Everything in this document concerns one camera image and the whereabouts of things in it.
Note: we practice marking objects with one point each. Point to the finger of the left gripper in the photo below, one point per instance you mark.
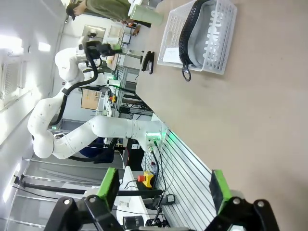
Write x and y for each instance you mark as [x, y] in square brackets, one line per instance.
[110, 47]
[108, 54]

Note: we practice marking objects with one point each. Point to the small black adapter box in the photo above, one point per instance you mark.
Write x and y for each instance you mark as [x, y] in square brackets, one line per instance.
[170, 199]

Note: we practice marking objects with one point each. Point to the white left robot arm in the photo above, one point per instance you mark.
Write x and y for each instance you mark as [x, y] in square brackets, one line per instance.
[108, 127]

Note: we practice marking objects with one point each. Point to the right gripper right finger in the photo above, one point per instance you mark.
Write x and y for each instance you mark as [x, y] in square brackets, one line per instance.
[222, 192]

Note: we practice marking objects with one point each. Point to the brown cardboard board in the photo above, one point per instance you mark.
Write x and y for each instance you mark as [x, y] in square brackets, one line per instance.
[90, 98]

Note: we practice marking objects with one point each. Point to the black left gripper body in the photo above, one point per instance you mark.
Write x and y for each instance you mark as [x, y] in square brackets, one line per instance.
[94, 49]

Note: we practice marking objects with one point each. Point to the pale green plastic cup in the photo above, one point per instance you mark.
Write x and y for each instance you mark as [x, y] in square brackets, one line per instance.
[144, 14]

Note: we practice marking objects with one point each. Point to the person in olive shirt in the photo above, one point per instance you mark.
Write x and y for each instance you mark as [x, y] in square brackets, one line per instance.
[106, 8]

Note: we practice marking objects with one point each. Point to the grey slotted aluminium plate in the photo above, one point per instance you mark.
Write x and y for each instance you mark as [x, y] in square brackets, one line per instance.
[187, 173]

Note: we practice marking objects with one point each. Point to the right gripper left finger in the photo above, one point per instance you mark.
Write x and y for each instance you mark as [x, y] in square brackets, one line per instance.
[108, 190]

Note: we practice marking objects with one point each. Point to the white perforated plastic basket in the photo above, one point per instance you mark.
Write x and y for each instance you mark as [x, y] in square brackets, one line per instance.
[217, 55]

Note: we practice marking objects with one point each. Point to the black stapler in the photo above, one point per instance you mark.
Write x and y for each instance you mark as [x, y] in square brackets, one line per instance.
[147, 63]

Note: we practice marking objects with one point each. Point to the white snooze light clock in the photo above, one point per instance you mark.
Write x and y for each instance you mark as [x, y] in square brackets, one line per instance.
[170, 54]

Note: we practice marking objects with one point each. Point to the yellow red emergency stop button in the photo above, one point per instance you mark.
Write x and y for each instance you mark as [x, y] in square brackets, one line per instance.
[146, 179]

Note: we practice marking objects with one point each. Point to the black tripod pole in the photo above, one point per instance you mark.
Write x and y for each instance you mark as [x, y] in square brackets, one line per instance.
[72, 190]

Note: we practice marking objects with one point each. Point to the grey CAMPUS zipper pouch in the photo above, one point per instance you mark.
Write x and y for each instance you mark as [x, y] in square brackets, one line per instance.
[199, 41]

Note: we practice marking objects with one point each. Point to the ceiling air conditioner unit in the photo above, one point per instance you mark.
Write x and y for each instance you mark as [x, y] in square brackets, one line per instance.
[10, 77]

